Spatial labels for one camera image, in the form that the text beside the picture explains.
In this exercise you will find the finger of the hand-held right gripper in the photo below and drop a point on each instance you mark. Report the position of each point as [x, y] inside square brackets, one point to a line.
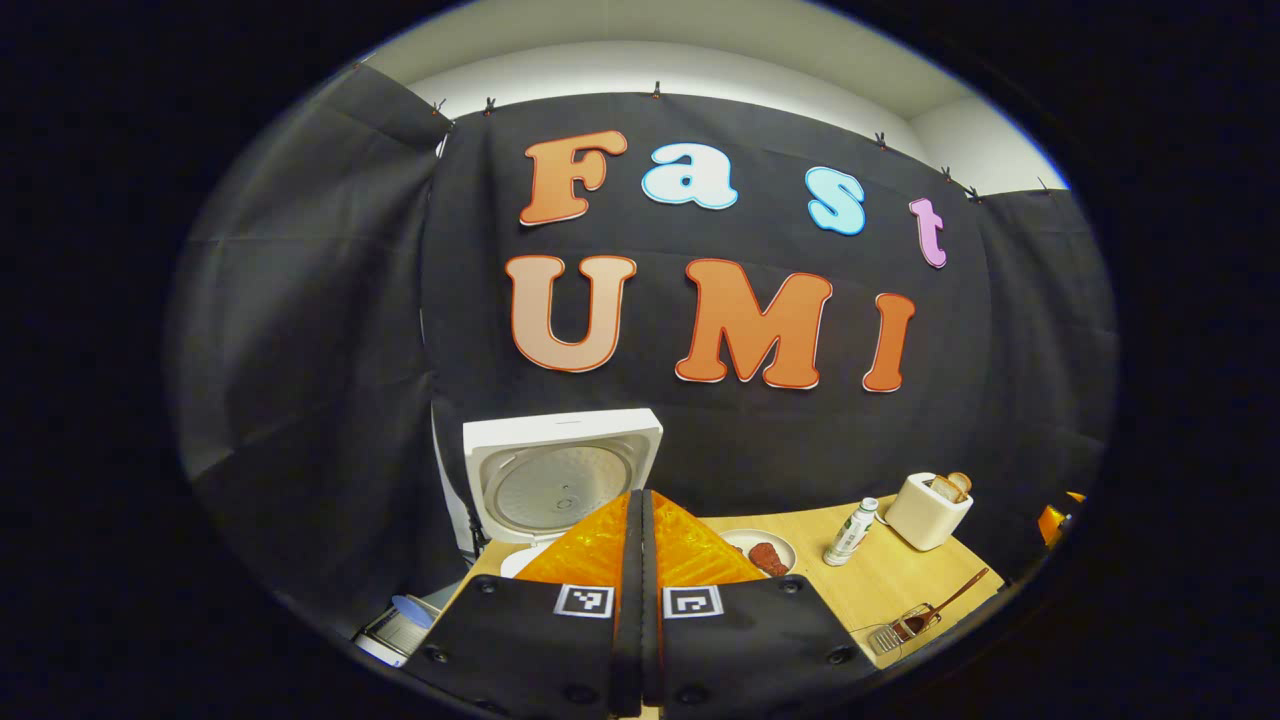
[1055, 522]

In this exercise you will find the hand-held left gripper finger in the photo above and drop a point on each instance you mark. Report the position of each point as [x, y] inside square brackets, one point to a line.
[632, 600]
[650, 600]

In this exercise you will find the brown wooden spoon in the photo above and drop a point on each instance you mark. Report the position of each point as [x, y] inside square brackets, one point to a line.
[950, 597]

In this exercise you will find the white rice cooker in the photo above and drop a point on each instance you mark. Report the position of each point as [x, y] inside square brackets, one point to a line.
[560, 480]

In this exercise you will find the toast bread slice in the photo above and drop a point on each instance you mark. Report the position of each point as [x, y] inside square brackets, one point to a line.
[945, 488]
[963, 482]

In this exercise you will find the white round plate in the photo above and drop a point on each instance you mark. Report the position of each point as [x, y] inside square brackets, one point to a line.
[740, 540]

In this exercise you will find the brown meat piece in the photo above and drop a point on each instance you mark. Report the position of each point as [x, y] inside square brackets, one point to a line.
[768, 558]

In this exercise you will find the white toaster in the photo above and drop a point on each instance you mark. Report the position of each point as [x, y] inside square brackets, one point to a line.
[920, 520]

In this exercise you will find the white drink bottle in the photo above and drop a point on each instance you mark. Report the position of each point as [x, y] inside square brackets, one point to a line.
[850, 535]

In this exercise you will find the white and blue object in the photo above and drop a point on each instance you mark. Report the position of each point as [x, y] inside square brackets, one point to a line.
[400, 625]

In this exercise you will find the black backdrop cloth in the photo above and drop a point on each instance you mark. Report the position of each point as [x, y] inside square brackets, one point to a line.
[300, 350]

